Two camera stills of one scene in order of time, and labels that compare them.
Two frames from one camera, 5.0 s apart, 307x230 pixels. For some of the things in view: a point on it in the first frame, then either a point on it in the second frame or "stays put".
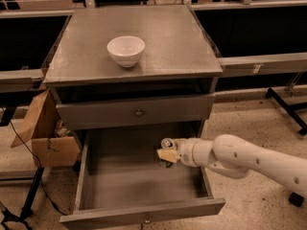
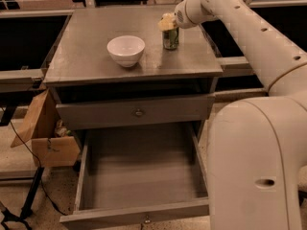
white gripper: x=184 y=151 → x=181 y=17
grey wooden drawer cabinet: x=169 y=93 stays put
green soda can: x=167 y=144 → x=171 y=39
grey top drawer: x=116 y=113 stays put
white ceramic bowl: x=127 y=50 stays put
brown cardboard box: x=54 y=146 stays put
